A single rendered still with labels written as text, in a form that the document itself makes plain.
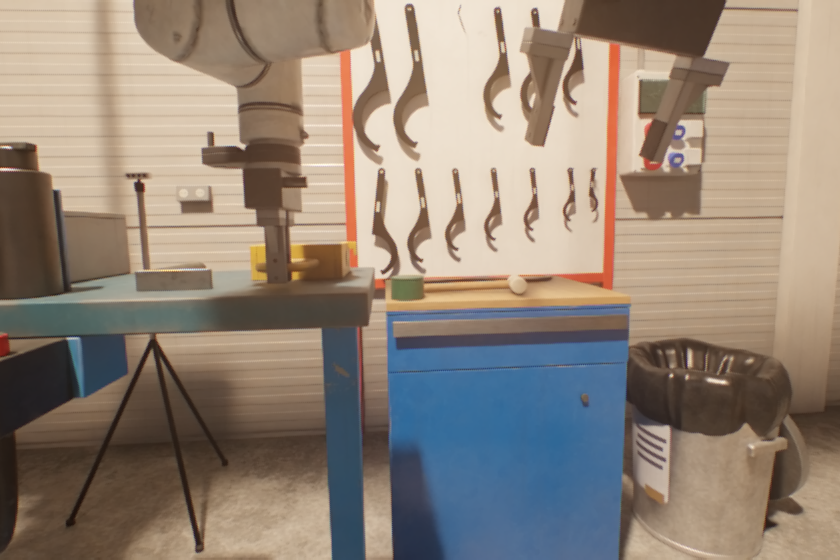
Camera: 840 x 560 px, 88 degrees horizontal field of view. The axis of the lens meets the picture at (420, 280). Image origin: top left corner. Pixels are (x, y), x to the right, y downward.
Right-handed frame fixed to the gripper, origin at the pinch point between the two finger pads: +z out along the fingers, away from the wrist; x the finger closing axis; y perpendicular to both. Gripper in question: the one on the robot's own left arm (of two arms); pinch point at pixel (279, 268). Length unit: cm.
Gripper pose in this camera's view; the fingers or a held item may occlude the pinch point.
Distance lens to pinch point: 66.1
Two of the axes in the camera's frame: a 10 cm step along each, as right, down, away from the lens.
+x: -0.7, -1.1, 9.9
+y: 10.0, -0.3, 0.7
